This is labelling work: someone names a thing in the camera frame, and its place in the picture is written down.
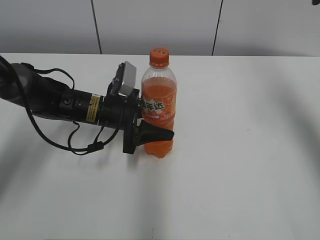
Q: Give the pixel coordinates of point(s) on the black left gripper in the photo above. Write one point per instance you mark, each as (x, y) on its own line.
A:
(121, 113)

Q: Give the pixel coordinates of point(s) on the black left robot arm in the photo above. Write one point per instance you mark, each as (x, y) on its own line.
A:
(44, 97)

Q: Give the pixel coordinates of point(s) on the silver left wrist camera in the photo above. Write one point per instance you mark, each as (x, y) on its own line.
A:
(125, 79)

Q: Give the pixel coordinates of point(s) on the orange bottle cap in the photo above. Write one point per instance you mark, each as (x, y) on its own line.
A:
(159, 58)

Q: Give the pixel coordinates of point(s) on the orange soda bottle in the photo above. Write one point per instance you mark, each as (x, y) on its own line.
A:
(159, 92)

